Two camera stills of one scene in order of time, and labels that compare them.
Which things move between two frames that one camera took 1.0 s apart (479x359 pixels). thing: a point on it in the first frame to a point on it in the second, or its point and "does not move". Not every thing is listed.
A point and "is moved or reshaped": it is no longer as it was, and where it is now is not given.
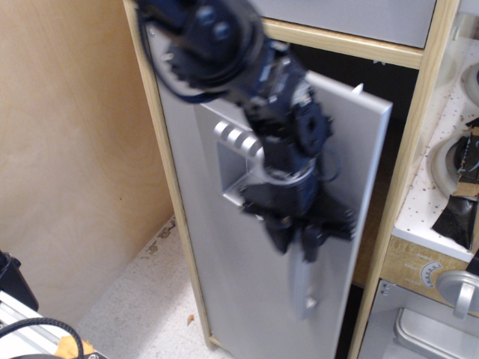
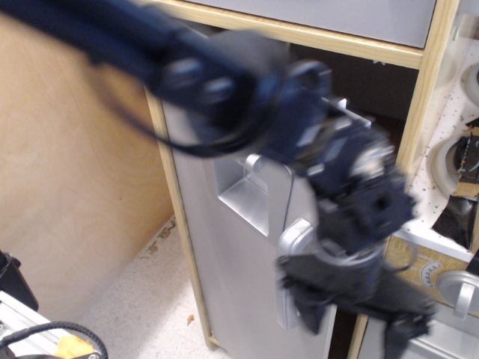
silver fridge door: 260,303 is moved or reshaped
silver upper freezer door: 407,22 does not move
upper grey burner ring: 470,83 does not move
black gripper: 284,206 to 351,262
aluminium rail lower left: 37,339 does not move
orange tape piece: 68,348 does not move
